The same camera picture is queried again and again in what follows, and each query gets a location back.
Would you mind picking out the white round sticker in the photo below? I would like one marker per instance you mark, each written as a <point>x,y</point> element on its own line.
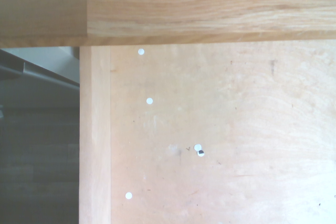
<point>128,195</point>
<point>141,51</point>
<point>197,146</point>
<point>149,101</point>

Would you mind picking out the white sticker with black mark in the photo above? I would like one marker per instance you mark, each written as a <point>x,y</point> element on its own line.
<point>200,153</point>

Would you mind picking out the grey metal frame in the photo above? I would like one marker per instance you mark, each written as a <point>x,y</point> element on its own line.
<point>39,82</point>

